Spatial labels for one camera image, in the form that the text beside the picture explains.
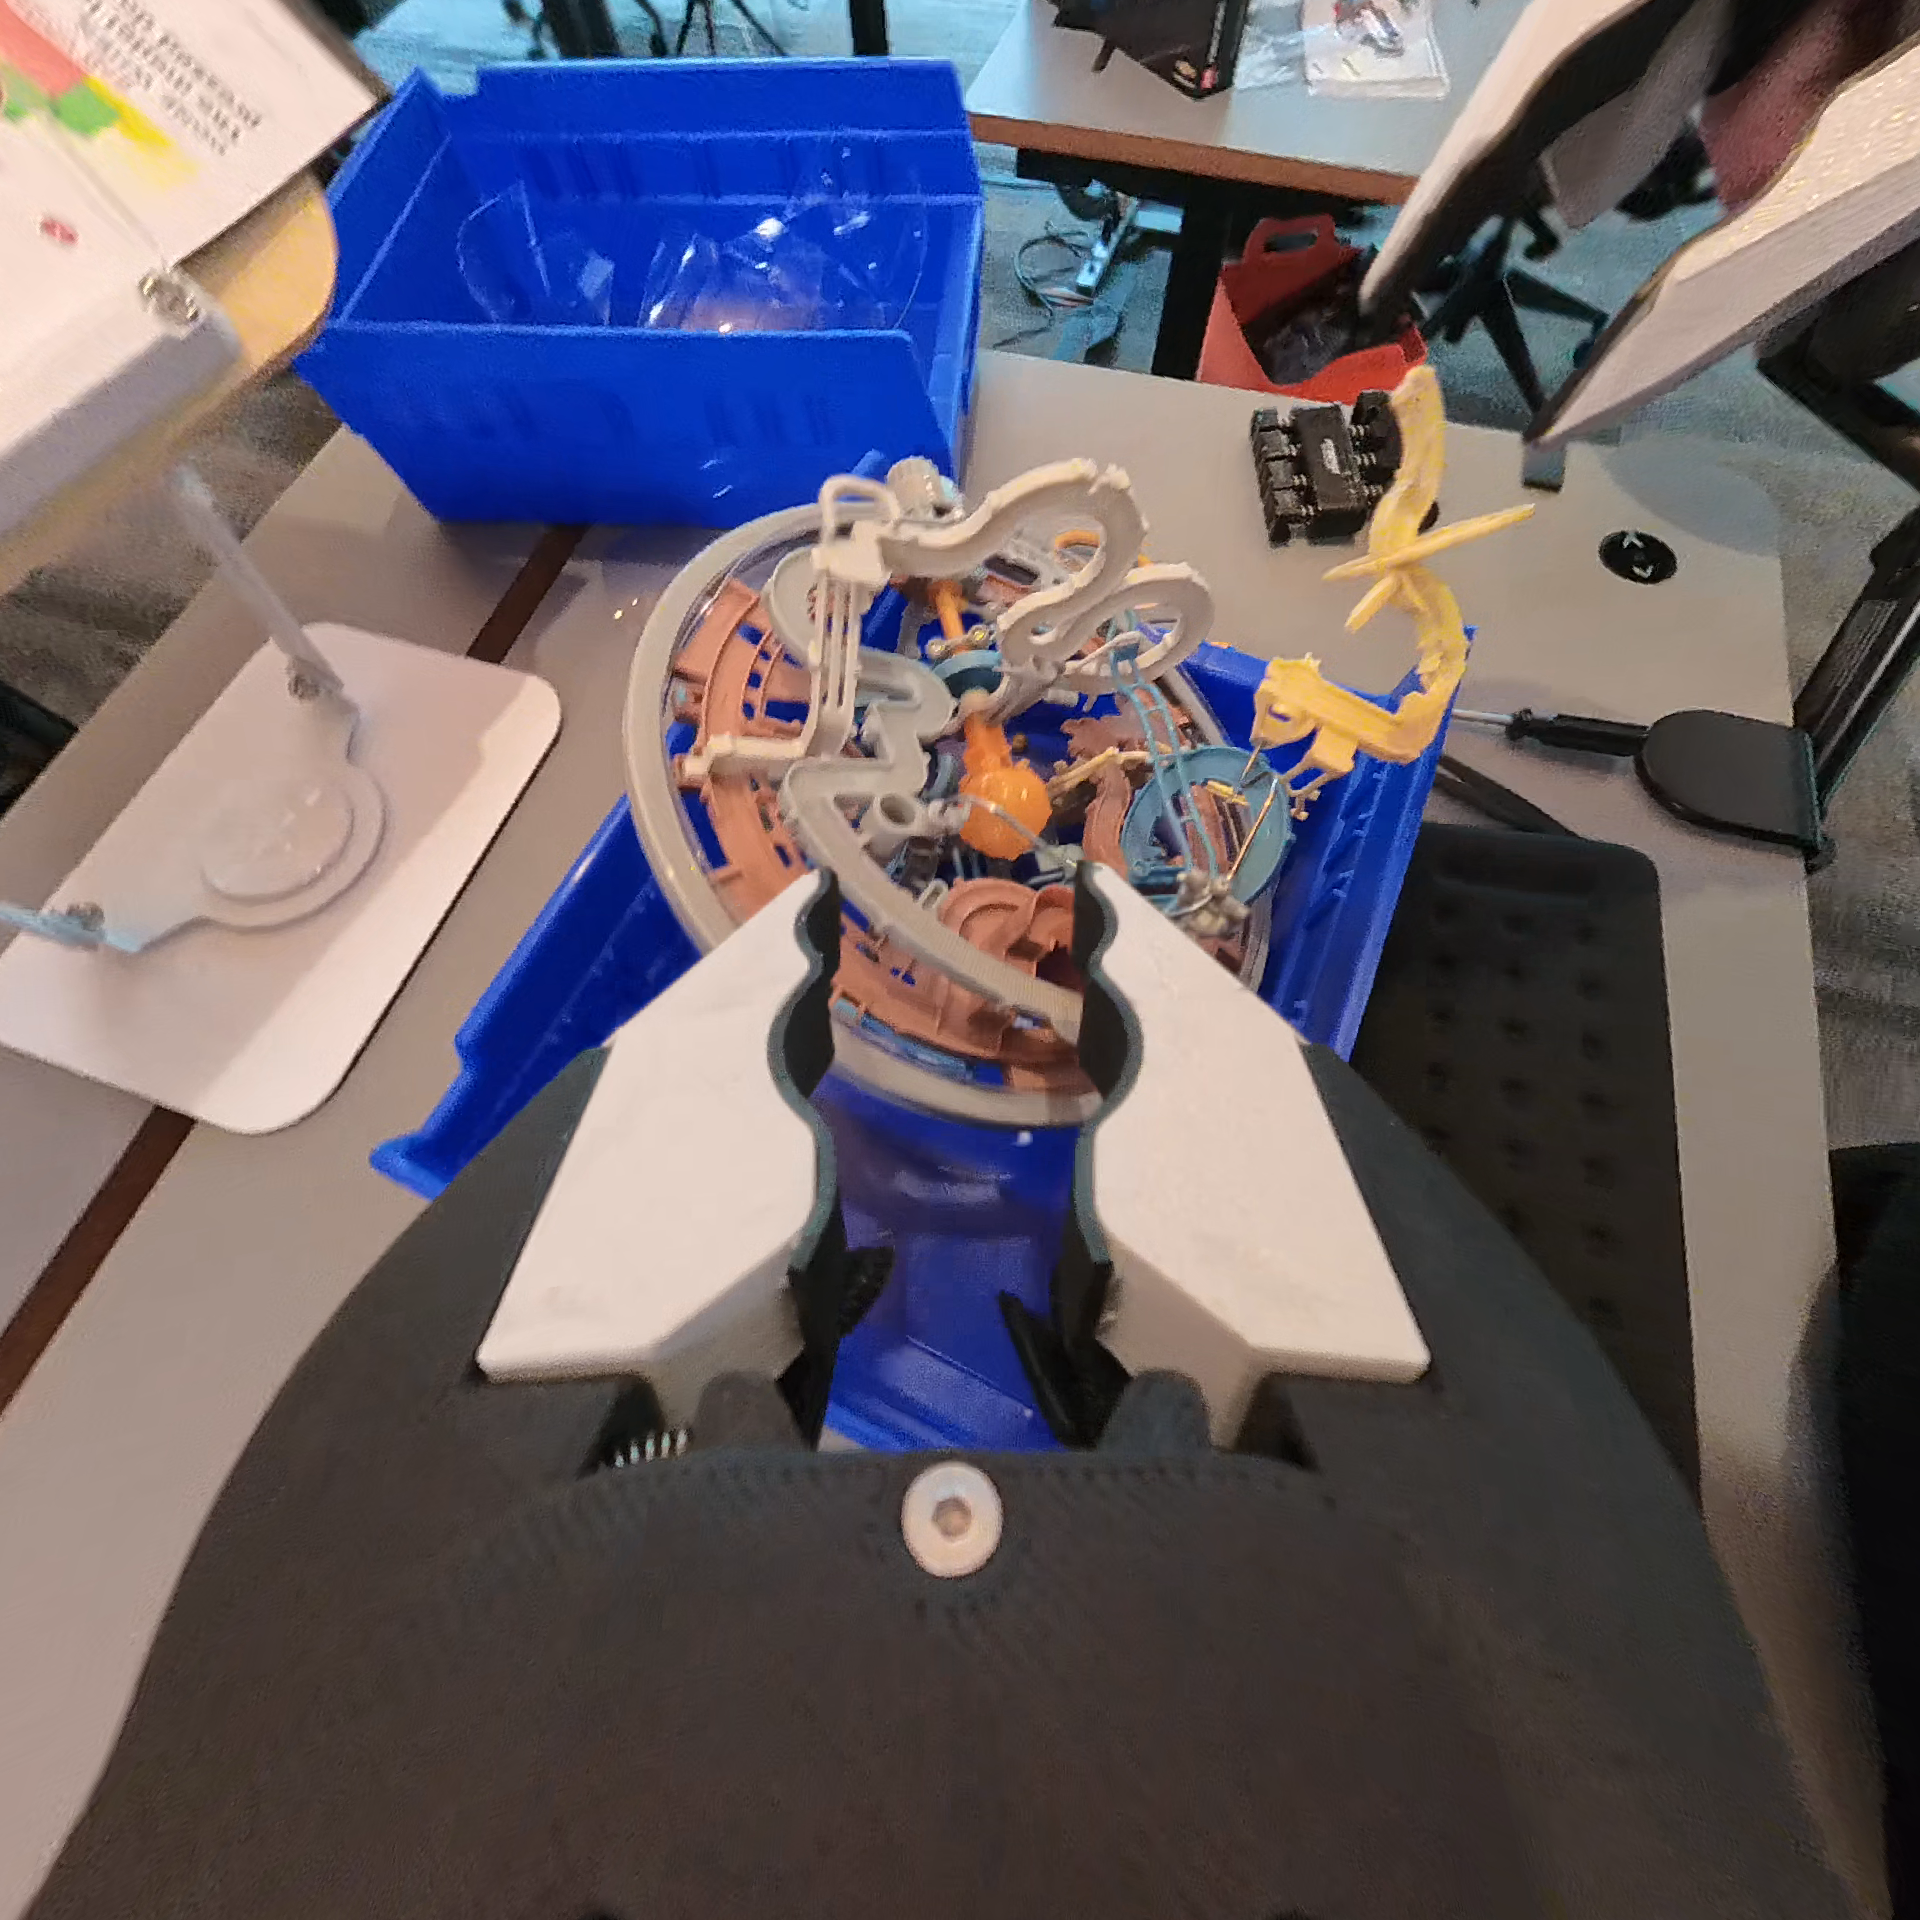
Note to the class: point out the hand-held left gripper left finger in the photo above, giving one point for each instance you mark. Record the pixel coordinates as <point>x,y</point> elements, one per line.
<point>660,1184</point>

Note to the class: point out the black perforated pad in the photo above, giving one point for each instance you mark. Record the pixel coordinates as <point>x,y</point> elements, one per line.
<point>1530,1079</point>

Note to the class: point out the person's black sweater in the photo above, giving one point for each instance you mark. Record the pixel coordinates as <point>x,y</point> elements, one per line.
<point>1881,1500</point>

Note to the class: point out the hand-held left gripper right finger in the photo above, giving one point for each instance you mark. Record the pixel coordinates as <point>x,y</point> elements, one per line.
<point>1243,1184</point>

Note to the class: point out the white book stand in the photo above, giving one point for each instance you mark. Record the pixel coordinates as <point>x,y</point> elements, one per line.
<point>421,780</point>

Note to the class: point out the black connector block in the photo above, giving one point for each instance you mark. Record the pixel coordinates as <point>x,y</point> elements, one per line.
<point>1328,465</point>

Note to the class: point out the orange storage bin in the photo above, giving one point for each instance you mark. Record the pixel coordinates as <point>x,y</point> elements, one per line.
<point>1275,323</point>

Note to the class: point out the large blue plastic bin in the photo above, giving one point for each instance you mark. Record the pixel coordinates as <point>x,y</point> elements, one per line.
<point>628,421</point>

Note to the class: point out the black toy box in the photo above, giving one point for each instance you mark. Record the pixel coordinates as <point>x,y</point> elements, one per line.
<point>1155,38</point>

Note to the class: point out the small blue plastic bin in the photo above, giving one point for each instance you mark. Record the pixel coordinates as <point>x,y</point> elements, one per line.
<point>570,1005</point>

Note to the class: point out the pale yellow plastic track piece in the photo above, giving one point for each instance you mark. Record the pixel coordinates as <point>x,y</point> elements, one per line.
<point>1424,599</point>

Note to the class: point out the background table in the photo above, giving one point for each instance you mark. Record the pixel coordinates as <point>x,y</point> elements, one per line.
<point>1200,129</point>

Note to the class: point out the black stand base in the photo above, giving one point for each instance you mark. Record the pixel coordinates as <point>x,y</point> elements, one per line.
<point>1724,764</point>

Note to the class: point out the clear plastic bag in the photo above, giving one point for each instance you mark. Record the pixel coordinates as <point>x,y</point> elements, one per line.
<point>1371,45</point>

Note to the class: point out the marble maze ball toy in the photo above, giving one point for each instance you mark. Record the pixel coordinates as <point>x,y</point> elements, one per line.
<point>900,705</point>

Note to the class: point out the printed instruction sheet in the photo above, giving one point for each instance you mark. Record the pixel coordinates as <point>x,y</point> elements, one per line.
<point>89,211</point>

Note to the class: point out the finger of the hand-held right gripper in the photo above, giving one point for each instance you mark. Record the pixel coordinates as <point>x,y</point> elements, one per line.
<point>1786,254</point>
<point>1516,136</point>

